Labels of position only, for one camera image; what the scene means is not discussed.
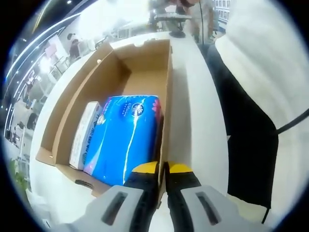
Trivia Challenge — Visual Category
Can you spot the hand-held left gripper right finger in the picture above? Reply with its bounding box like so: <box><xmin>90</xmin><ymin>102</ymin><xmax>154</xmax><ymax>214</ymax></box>
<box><xmin>164</xmin><ymin>161</ymin><xmax>244</xmax><ymax>232</ymax></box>

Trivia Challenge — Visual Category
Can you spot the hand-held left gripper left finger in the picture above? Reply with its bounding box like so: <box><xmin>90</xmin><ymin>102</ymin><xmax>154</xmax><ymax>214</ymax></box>
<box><xmin>65</xmin><ymin>161</ymin><xmax>161</xmax><ymax>232</ymax></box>

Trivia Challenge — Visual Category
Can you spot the brown cardboard shoe box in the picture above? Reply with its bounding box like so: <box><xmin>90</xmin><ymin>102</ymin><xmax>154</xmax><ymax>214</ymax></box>
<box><xmin>35</xmin><ymin>38</ymin><xmax>174</xmax><ymax>210</ymax></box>

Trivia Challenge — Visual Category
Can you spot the white medicine box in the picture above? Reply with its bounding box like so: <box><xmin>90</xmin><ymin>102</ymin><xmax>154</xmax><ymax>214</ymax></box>
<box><xmin>69</xmin><ymin>101</ymin><xmax>107</xmax><ymax>171</ymax></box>

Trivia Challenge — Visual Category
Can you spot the ceiling light strip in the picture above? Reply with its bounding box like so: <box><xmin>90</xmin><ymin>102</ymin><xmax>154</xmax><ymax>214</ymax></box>
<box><xmin>4</xmin><ymin>12</ymin><xmax>80</xmax><ymax>80</ymax></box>

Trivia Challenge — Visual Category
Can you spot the person in white shirt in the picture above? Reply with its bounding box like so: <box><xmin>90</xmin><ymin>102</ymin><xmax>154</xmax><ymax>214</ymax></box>
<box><xmin>214</xmin><ymin>0</ymin><xmax>309</xmax><ymax>225</ymax></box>

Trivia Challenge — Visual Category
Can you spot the black monitor stand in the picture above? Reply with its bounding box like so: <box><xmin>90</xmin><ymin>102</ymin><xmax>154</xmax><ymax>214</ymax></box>
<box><xmin>169</xmin><ymin>30</ymin><xmax>186</xmax><ymax>39</ymax></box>

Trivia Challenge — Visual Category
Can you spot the pink monitor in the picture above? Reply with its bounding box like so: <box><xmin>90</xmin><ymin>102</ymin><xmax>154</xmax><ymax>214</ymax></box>
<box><xmin>44</xmin><ymin>38</ymin><xmax>60</xmax><ymax>56</ymax></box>

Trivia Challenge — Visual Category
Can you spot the blue tissue pack soft item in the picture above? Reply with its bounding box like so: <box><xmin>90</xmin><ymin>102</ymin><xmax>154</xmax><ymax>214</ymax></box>
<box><xmin>83</xmin><ymin>94</ymin><xmax>165</xmax><ymax>187</ymax></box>

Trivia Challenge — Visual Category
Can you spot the person's black garment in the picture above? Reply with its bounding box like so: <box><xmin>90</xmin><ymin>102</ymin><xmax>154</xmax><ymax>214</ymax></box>
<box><xmin>205</xmin><ymin>43</ymin><xmax>280</xmax><ymax>224</ymax></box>

